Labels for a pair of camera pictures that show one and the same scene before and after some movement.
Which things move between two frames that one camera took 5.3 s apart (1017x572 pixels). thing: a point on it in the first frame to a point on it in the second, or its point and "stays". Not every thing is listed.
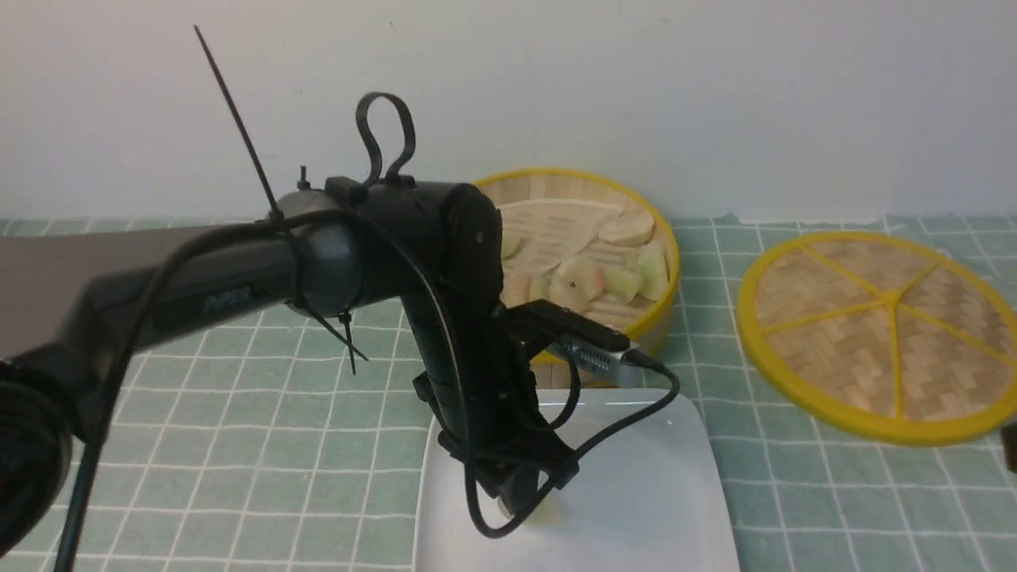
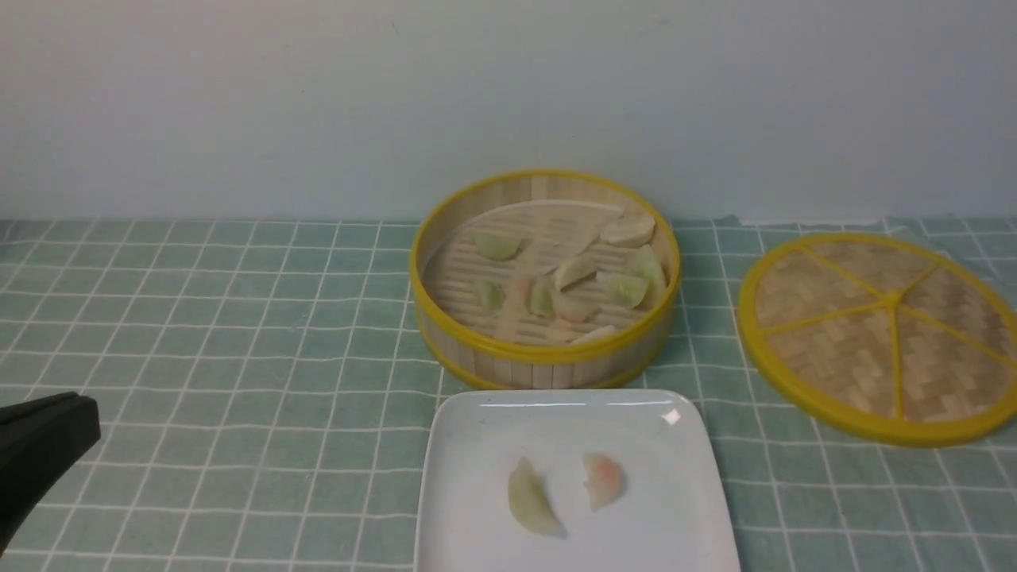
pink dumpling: [575, 283] to [604, 479]
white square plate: [653, 496] stays
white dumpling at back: [632, 230] stays
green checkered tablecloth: [294, 443] stays
